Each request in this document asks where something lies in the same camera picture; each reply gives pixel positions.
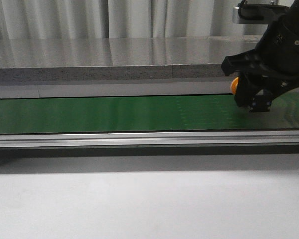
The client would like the white pleated curtain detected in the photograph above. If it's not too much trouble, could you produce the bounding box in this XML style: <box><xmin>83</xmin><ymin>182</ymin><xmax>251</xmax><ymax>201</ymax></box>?
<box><xmin>0</xmin><ymin>0</ymin><xmax>299</xmax><ymax>40</ymax></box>

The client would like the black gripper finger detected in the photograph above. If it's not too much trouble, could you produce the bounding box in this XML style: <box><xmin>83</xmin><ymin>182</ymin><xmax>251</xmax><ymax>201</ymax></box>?
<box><xmin>234</xmin><ymin>72</ymin><xmax>264</xmax><ymax>107</ymax></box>
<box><xmin>221</xmin><ymin>50</ymin><xmax>263</xmax><ymax>76</ymax></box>

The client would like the green conveyor belt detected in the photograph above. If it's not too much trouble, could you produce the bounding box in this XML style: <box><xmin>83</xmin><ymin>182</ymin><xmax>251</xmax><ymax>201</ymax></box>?
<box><xmin>0</xmin><ymin>93</ymin><xmax>299</xmax><ymax>134</ymax></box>

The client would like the yellow push button switch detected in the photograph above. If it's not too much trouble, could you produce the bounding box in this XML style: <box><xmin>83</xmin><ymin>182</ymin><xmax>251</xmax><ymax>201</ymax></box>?
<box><xmin>230</xmin><ymin>76</ymin><xmax>271</xmax><ymax>113</ymax></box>

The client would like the aluminium front conveyor rail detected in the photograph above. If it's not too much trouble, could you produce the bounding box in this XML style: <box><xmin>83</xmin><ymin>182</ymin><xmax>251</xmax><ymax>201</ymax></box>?
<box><xmin>0</xmin><ymin>129</ymin><xmax>299</xmax><ymax>149</ymax></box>

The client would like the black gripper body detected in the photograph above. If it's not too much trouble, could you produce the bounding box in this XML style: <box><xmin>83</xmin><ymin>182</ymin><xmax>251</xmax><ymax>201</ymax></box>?
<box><xmin>255</xmin><ymin>0</ymin><xmax>299</xmax><ymax>98</ymax></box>

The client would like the grey rear conveyor rail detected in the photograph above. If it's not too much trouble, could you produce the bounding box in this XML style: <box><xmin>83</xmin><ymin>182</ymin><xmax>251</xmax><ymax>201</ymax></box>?
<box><xmin>0</xmin><ymin>76</ymin><xmax>234</xmax><ymax>99</ymax></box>

